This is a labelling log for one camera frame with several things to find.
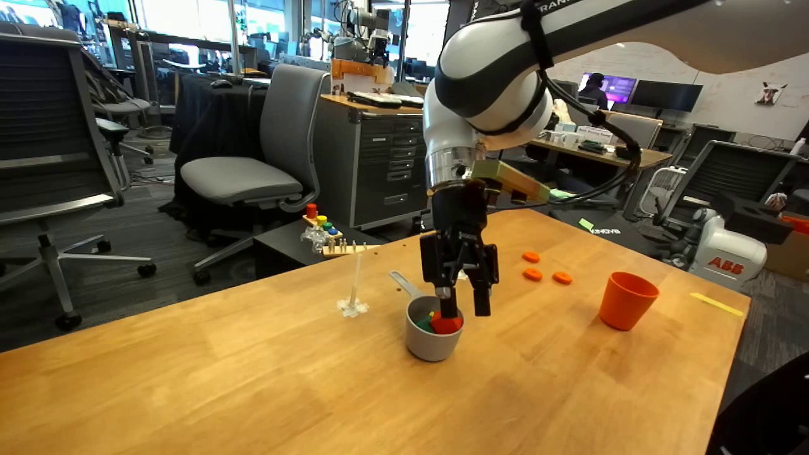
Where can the black mesh office chair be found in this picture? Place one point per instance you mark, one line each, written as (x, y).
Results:
(51, 128)

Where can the person in dark clothing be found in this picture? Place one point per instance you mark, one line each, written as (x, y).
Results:
(767, 412)

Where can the wrist camera on wooden mount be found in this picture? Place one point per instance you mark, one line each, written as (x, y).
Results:
(514, 181)

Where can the grey filing cabinet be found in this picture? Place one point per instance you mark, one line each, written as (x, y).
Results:
(379, 167)

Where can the grey measuring scoop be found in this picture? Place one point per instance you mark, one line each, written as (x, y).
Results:
(429, 348)

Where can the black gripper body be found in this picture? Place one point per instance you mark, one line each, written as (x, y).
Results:
(461, 216)

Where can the orange flat disc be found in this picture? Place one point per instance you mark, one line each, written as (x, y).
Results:
(561, 278)
(532, 274)
(532, 257)

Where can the dark jacket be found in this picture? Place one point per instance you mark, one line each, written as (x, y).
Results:
(217, 118)

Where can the orange plastic cup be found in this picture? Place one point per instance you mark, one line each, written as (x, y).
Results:
(627, 304)

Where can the monitor with purple screen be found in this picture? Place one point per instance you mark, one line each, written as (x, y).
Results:
(615, 91)

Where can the orange red cube block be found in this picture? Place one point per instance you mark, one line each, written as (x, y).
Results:
(447, 324)

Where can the small grey machine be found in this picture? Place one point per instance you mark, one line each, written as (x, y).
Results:
(362, 38)

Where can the cardboard box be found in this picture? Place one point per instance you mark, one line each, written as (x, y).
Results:
(791, 257)

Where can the black mesh chair wide back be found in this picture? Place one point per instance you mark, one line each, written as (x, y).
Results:
(724, 172)

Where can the black monitor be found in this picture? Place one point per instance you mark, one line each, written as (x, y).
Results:
(671, 96)

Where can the yellow tape strip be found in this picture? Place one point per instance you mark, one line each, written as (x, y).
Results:
(715, 304)

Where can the small wooden desk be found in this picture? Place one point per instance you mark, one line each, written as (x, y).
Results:
(647, 158)

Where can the colourful wooden peg toy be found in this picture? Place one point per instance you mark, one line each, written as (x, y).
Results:
(324, 231)

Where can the orange and white box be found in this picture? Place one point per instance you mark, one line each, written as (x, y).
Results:
(356, 76)

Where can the white ABB unit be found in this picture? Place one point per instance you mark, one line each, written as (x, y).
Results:
(724, 261)

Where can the black tray with papers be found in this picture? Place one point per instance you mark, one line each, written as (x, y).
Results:
(383, 99)

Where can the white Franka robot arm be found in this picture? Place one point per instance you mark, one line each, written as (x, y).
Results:
(488, 67)

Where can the black stool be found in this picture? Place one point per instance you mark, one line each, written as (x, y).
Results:
(278, 240)

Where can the pale green bar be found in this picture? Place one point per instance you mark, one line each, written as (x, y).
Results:
(566, 195)

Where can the white office chair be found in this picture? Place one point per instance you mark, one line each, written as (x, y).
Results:
(661, 191)

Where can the grey office chair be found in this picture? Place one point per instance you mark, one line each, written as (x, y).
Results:
(228, 177)

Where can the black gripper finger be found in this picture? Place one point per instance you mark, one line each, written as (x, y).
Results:
(481, 293)
(446, 300)

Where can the green cube block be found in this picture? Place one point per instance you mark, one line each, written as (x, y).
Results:
(421, 322)

